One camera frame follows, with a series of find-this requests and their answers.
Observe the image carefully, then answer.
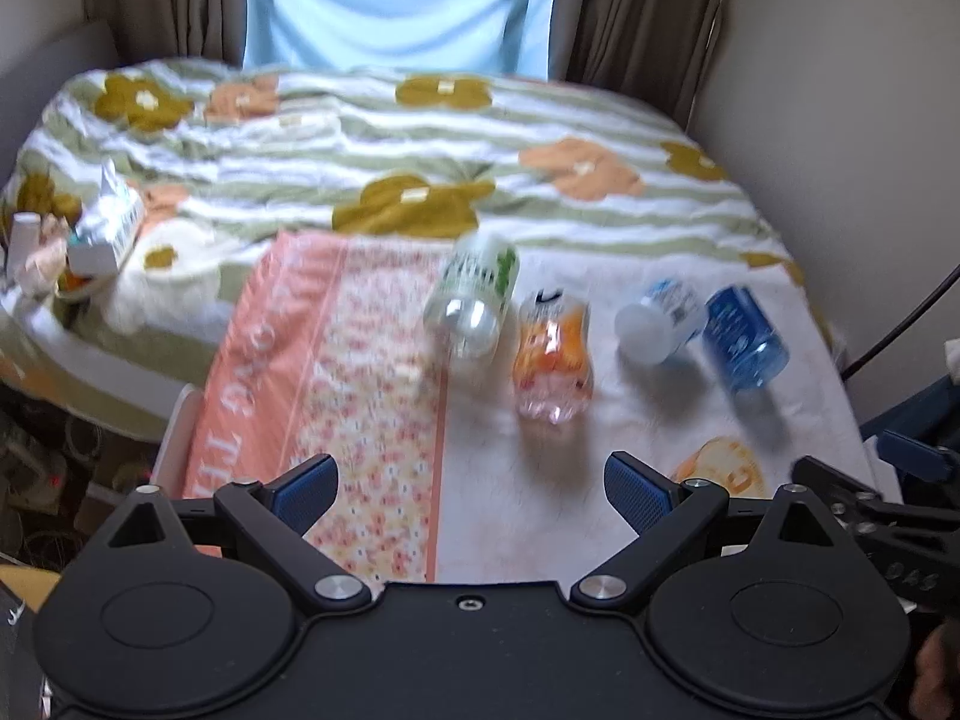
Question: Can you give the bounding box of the white cap clear bottle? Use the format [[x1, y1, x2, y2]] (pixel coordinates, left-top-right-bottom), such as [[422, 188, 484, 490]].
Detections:
[[614, 278, 709, 367]]

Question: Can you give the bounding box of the orange label plastic bottle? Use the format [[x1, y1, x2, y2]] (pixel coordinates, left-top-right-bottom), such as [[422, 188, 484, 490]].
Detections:
[[513, 289, 595, 422]]

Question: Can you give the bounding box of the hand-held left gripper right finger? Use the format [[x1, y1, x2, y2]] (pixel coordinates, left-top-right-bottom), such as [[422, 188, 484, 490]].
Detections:
[[570, 452, 830, 608]]

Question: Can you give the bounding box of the black cable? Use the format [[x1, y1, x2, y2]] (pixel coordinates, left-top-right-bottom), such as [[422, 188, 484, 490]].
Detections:
[[840, 262, 960, 380]]

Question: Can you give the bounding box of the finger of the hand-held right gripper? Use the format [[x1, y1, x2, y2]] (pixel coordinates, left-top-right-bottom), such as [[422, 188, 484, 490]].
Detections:
[[792, 455, 905, 533], [876, 430, 960, 482]]

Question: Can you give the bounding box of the dark blue bag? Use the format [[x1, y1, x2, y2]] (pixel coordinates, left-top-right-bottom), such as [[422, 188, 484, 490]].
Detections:
[[859, 371, 960, 466]]

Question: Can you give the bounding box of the white printed cloth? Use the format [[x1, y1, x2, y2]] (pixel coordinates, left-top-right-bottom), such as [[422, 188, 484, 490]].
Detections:
[[433, 240, 880, 586]]

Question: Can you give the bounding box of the pink crumpled packet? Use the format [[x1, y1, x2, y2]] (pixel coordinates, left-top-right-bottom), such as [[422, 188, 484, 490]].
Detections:
[[15, 214, 73, 298]]

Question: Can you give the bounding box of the blue plastic bottle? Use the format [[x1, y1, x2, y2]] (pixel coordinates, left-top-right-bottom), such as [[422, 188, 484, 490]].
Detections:
[[701, 284, 791, 392]]

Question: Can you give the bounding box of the small white bottle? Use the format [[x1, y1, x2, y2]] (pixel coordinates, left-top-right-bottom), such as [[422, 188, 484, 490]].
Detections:
[[6, 211, 38, 280]]

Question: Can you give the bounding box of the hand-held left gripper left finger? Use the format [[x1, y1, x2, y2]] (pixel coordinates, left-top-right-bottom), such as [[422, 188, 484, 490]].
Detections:
[[105, 454, 374, 610]]

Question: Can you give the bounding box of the green label plastic bottle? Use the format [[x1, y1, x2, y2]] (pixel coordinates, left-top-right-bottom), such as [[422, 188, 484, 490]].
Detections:
[[422, 232, 521, 361]]

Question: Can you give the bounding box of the light blue sheer curtain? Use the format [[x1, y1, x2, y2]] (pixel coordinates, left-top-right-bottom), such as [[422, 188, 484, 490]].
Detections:
[[241, 0, 568, 80]]

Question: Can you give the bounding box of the pink floral cloth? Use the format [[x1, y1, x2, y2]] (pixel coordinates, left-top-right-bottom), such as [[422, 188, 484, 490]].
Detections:
[[182, 231, 451, 584]]

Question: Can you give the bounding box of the white cardboard box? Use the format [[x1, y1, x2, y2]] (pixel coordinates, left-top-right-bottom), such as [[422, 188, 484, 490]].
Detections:
[[66, 161, 147, 277]]

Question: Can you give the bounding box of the floral striped blanket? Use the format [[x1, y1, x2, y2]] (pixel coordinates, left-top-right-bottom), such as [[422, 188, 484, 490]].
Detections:
[[0, 56, 835, 440]]

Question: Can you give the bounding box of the white bed frame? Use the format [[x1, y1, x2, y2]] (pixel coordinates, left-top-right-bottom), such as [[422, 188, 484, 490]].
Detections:
[[148, 384, 205, 500]]

